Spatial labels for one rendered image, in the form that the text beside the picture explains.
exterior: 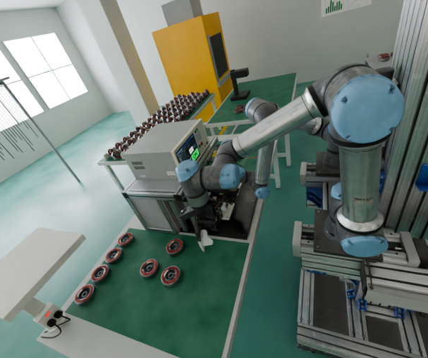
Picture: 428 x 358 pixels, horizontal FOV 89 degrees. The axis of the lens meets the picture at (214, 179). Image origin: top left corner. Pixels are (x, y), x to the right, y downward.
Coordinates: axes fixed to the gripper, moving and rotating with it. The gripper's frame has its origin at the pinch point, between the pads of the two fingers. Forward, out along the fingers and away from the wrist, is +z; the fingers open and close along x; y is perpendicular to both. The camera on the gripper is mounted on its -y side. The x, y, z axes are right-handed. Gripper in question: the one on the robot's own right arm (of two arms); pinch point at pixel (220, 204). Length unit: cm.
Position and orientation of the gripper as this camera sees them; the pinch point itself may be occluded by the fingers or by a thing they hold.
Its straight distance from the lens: 151.1
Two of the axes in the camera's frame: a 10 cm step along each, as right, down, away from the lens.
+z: -2.4, 6.8, 7.0
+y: 9.2, 3.9, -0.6
